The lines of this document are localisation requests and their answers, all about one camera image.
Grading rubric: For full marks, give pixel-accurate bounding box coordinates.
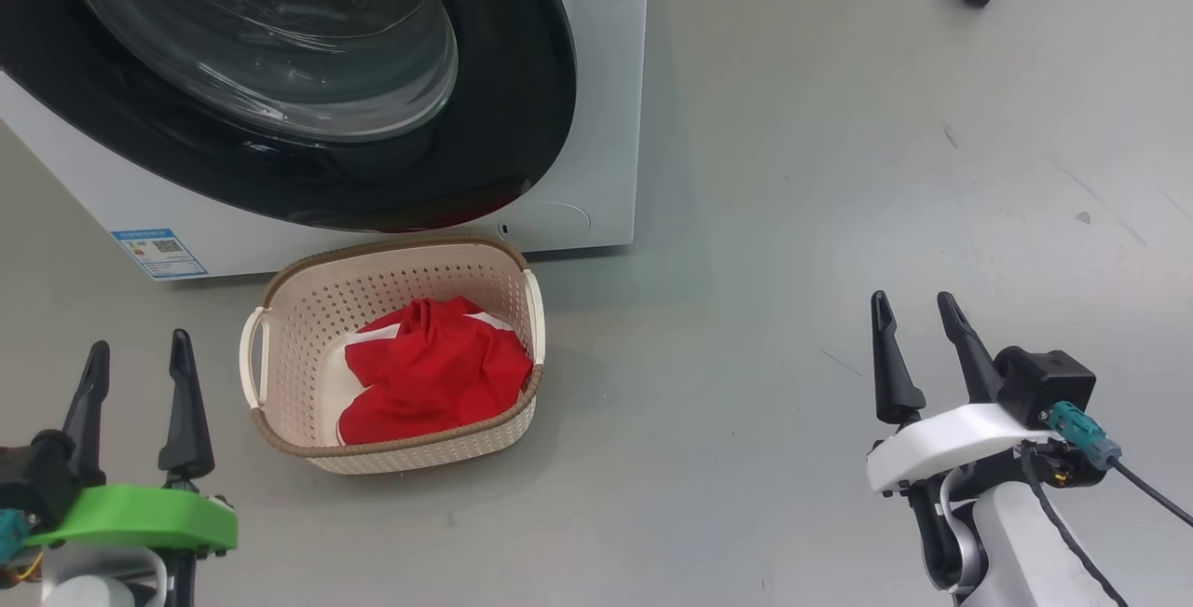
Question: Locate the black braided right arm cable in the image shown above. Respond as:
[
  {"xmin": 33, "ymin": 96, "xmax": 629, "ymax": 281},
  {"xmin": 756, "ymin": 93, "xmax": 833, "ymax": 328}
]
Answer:
[{"xmin": 1019, "ymin": 439, "xmax": 1131, "ymax": 607}]

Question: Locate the camera cable teal connector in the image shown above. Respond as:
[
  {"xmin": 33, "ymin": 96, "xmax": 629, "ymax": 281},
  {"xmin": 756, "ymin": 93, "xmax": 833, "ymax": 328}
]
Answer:
[
  {"xmin": 0, "ymin": 508, "xmax": 34, "ymax": 564},
  {"xmin": 1042, "ymin": 402, "xmax": 1193, "ymax": 530}
]

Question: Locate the white band right gripper body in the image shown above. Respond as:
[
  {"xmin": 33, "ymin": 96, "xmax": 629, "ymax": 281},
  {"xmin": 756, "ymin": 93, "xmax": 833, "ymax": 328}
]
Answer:
[{"xmin": 865, "ymin": 402, "xmax": 1054, "ymax": 595}]

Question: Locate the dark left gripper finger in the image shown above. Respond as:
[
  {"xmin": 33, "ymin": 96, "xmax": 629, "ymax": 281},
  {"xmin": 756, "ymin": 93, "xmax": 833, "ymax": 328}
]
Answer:
[
  {"xmin": 158, "ymin": 328, "xmax": 217, "ymax": 488},
  {"xmin": 62, "ymin": 340, "xmax": 111, "ymax": 488}
]

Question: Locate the blue energy label sticker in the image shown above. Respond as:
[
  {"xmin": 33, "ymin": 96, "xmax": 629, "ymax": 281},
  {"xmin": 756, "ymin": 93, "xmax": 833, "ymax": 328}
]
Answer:
[{"xmin": 110, "ymin": 228, "xmax": 210, "ymax": 282}]

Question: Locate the red basketball jersey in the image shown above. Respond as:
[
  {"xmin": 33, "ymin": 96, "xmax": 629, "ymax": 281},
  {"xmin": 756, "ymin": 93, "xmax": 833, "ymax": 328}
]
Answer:
[{"xmin": 337, "ymin": 297, "xmax": 535, "ymax": 447}]

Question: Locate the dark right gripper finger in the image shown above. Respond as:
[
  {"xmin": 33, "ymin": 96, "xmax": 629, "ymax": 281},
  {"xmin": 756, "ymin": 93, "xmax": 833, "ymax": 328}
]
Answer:
[
  {"xmin": 871, "ymin": 290, "xmax": 927, "ymax": 427},
  {"xmin": 937, "ymin": 291, "xmax": 1007, "ymax": 406}
]

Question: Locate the right camera cable teal connector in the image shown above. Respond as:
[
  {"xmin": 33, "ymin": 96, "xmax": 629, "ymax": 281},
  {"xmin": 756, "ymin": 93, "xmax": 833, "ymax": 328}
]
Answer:
[{"xmin": 1042, "ymin": 402, "xmax": 1193, "ymax": 530}]

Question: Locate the white washing machine body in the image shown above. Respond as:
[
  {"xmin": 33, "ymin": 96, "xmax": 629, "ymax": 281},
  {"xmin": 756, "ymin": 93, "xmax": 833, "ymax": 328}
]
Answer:
[{"xmin": 0, "ymin": 0, "xmax": 652, "ymax": 283}]

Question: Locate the green band left gripper body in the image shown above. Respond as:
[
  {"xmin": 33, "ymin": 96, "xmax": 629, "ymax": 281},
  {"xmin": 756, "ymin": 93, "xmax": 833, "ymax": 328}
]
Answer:
[{"xmin": 23, "ymin": 481, "xmax": 240, "ymax": 607}]

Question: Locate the left camera cable teal connector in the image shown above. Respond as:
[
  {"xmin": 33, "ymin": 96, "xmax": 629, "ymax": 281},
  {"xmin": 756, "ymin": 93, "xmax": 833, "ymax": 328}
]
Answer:
[{"xmin": 0, "ymin": 508, "xmax": 34, "ymax": 564}]

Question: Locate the beige perforated laundry basket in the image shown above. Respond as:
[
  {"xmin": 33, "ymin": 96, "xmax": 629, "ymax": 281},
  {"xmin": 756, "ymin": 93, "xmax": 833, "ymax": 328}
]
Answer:
[{"xmin": 240, "ymin": 236, "xmax": 548, "ymax": 476}]

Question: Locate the round drain filter cover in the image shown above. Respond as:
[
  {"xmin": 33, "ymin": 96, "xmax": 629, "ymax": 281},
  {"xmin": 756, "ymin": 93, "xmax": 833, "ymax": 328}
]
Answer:
[{"xmin": 497, "ymin": 202, "xmax": 593, "ymax": 245}]

